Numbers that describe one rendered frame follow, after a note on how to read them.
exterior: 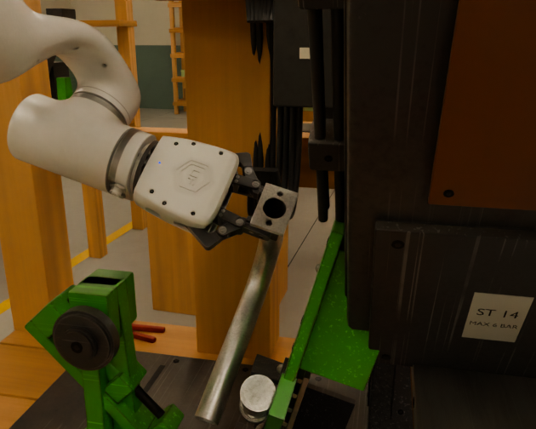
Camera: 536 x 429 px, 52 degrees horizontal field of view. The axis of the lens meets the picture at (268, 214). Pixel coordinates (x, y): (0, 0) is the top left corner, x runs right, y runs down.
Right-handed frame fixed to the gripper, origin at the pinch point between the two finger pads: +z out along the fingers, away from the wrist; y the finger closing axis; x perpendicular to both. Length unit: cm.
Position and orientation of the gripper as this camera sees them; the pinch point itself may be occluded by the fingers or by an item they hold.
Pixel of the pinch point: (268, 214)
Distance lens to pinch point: 64.9
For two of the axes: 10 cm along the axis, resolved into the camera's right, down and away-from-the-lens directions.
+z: 9.4, 3.4, -0.7
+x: -0.7, 3.9, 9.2
